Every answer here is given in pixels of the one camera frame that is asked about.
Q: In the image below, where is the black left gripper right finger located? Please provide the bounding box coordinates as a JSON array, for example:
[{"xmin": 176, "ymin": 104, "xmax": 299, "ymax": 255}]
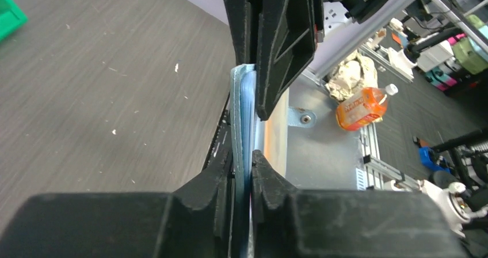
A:
[{"xmin": 252, "ymin": 150, "xmax": 466, "ymax": 257}]

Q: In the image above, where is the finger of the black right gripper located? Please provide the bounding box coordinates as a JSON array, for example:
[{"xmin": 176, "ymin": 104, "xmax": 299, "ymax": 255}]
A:
[{"xmin": 224, "ymin": 0, "xmax": 262, "ymax": 65}]

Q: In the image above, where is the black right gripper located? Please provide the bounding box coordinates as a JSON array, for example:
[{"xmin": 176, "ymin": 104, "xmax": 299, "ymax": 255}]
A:
[{"xmin": 256, "ymin": 0, "xmax": 389, "ymax": 121}]

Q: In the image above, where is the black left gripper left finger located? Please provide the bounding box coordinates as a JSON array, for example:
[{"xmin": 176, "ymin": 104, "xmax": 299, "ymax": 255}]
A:
[{"xmin": 1, "ymin": 150, "xmax": 232, "ymax": 257}]

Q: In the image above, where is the blue leather card holder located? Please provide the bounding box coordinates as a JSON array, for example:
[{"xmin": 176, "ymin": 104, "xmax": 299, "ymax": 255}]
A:
[{"xmin": 229, "ymin": 64, "xmax": 261, "ymax": 257}]

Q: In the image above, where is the crumpled beige cloth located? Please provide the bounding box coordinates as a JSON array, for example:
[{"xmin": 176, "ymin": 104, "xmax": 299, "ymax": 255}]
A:
[{"xmin": 325, "ymin": 50, "xmax": 378, "ymax": 103}]

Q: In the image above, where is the orange drink bottle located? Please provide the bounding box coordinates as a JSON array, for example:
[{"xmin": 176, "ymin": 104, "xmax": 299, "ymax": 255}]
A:
[{"xmin": 335, "ymin": 84, "xmax": 399, "ymax": 131}]

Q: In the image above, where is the green plastic bin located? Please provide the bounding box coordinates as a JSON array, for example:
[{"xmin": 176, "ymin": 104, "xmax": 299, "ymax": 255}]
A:
[{"xmin": 0, "ymin": 0, "xmax": 28, "ymax": 41}]

